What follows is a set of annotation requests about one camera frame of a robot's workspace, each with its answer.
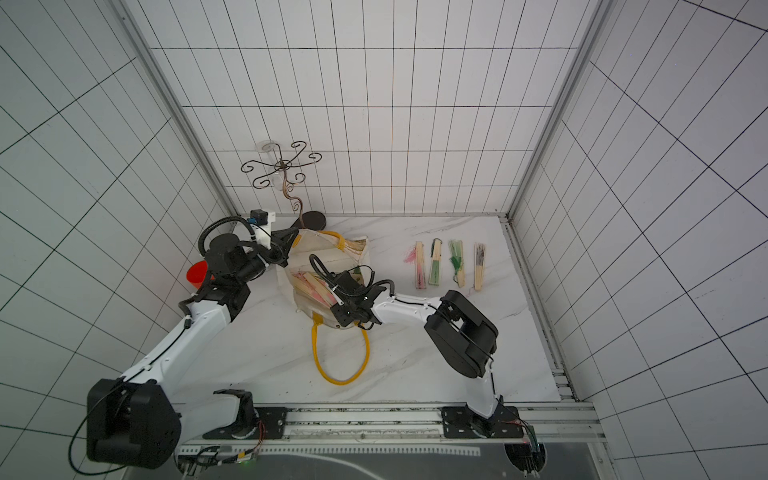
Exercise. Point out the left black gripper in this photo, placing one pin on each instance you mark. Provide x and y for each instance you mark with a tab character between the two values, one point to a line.
282	243

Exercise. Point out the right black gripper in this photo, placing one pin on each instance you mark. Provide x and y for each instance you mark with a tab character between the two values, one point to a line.
344	310

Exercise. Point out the white canvas tote bag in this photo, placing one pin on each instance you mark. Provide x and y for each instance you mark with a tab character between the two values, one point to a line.
338	253

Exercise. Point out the pink tasselled folding fan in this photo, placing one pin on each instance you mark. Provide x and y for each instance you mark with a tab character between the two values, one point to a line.
416	258

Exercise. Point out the light green folding fan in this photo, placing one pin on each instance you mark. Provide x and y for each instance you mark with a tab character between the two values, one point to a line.
435	266

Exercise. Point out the green tasselled folding fan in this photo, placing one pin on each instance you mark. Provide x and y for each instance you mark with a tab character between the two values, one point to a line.
457	262

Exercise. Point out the grey pink folding fan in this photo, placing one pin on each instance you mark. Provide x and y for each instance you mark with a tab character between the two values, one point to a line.
479	266

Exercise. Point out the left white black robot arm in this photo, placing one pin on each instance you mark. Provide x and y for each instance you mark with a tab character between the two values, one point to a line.
130	420

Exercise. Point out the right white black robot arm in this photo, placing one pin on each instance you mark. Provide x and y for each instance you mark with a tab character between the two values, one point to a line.
465	337

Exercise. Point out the pink green fan in bag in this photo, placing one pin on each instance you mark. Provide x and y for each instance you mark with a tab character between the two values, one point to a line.
311	286

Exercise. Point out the black scrolled metal stand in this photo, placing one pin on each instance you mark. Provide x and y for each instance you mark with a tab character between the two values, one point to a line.
273	168

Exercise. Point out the red plastic goblet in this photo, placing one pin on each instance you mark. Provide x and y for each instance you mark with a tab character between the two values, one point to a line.
196	274

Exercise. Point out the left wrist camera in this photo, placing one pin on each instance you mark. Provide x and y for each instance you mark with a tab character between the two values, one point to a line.
261	223

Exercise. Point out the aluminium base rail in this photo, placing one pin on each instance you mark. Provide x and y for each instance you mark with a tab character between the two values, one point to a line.
327	424

